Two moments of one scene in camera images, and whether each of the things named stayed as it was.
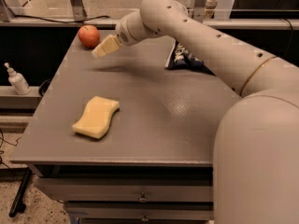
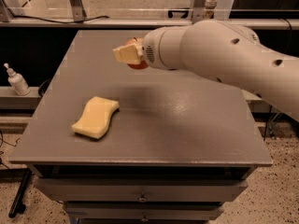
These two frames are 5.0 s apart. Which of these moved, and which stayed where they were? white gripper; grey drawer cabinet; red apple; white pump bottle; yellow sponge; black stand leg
Moved: white gripper; red apple
Stayed: grey drawer cabinet; white pump bottle; black stand leg; yellow sponge
